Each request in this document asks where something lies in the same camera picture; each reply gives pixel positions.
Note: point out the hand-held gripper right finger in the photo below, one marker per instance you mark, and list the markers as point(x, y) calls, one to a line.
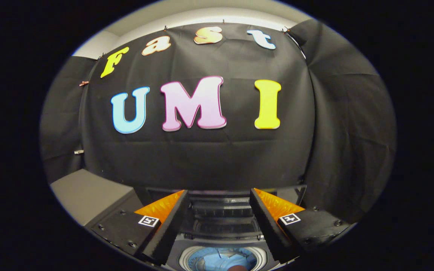
point(266, 229)

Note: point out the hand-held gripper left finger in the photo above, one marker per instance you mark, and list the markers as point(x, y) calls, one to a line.
point(170, 229)

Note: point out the dark washing machine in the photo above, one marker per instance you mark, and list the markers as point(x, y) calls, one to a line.
point(220, 242)

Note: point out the light blue polo shirt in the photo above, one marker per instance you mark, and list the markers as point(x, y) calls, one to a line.
point(220, 259)

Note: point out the grey box cabinet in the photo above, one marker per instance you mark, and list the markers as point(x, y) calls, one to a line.
point(89, 192)

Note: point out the small copper clip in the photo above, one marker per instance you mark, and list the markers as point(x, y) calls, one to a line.
point(84, 83)

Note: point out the row of small black clips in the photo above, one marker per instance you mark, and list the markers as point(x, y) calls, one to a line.
point(223, 21)

